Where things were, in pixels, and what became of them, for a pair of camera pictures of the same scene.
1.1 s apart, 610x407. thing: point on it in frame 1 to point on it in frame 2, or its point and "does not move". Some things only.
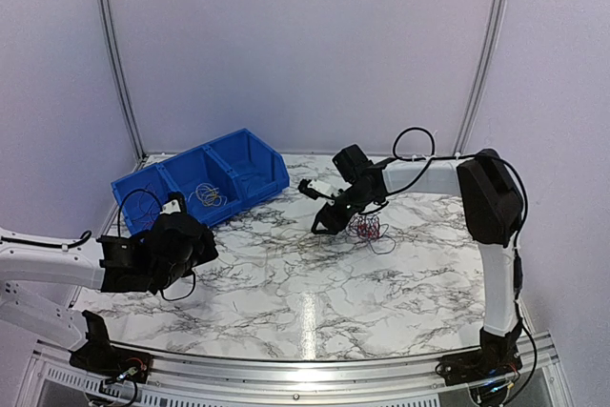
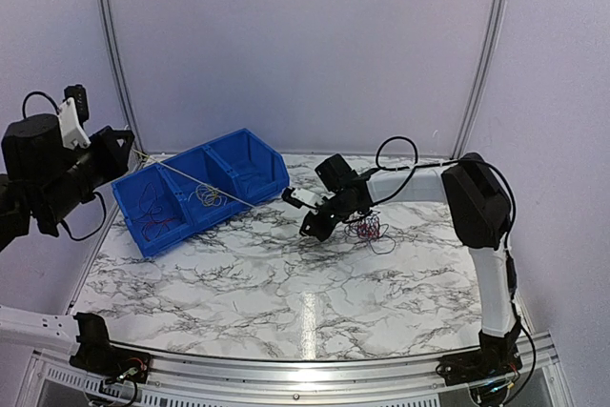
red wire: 369,230 does not move
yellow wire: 208,194 does not move
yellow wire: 303,251 to 188,174
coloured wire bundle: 368,228 does not move
